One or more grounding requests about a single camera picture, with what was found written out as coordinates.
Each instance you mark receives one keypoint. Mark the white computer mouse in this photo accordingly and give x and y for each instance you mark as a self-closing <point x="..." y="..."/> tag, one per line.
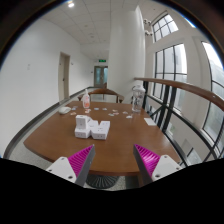
<point x="64" y="110"/>

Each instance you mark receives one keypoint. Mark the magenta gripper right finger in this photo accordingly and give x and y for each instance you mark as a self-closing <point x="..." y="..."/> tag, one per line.
<point x="152" y="166"/>

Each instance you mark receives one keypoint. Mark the clear plastic water bottle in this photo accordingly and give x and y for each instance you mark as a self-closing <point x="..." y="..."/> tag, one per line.
<point x="138" y="97"/>

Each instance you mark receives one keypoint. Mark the double door at corridor end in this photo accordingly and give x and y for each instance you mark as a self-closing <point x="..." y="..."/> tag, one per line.
<point x="100" y="76"/>

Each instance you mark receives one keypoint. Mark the green exit sign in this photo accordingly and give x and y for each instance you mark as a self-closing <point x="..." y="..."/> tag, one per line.
<point x="102" y="60"/>

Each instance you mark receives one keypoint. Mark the wooden handrail with black railing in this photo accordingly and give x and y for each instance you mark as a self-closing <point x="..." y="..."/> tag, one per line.
<point x="191" y="118"/>

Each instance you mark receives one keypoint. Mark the side door in wall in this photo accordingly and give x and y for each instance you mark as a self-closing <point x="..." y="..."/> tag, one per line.
<point x="63" y="76"/>

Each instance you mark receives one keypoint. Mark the white paper card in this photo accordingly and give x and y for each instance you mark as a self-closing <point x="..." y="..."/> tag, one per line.
<point x="150" y="122"/>

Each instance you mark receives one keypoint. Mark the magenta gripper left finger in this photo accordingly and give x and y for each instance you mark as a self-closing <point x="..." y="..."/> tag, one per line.
<point x="74" y="168"/>

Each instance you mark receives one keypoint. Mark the black table pedestal base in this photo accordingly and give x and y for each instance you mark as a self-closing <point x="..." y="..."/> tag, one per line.
<point x="101" y="181"/>

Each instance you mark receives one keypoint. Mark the hand sanitizer pump bottle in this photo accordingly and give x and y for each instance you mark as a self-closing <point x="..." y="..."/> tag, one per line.
<point x="86" y="100"/>

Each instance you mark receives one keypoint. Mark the wooden chair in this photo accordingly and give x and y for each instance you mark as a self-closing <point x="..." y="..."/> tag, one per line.
<point x="105" y="91"/>

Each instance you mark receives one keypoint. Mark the white charger plug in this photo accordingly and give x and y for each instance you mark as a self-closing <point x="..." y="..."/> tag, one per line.
<point x="81" y="121"/>

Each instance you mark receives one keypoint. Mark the round ceiling light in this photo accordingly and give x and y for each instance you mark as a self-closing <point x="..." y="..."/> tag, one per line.
<point x="71" y="4"/>

